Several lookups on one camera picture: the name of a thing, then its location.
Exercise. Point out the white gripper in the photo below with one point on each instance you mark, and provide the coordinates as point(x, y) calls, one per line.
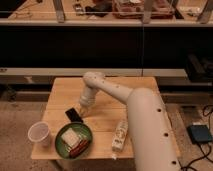
point(87, 99)

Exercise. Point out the black eraser block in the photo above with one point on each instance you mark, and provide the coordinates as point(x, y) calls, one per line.
point(73, 115)

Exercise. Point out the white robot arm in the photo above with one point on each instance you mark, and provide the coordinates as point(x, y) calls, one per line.
point(148, 127)

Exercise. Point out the white bread slice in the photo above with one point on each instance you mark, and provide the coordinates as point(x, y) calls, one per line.
point(71, 138)

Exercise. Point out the green plate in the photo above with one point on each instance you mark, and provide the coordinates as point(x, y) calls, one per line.
point(82, 130)

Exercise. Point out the red sausage pieces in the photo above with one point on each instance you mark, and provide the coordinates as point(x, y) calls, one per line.
point(79, 149)

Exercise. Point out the clear plastic cup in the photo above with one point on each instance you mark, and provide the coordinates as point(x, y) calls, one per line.
point(39, 133)

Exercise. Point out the black device on shelf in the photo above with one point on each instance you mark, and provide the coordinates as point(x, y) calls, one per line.
point(78, 9)

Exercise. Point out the tray of items on shelf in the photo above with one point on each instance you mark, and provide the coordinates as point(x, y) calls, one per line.
point(134, 9)

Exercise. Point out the blue black foot pedal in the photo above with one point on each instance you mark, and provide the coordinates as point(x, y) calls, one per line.
point(199, 134)

